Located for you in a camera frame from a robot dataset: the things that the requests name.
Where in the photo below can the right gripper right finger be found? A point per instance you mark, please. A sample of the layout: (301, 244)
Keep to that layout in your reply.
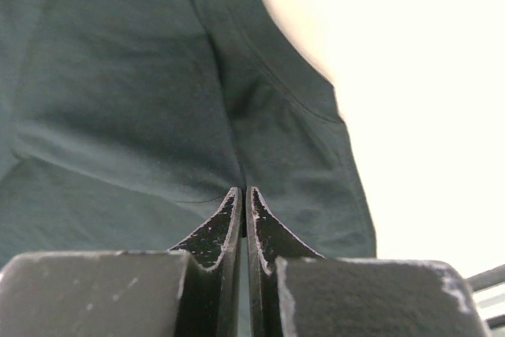
(267, 239)

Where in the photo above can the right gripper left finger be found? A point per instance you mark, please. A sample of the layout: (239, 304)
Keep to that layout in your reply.
(209, 297)

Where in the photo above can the black t-shirt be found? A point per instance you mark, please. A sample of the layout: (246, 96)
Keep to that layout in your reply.
(124, 123)

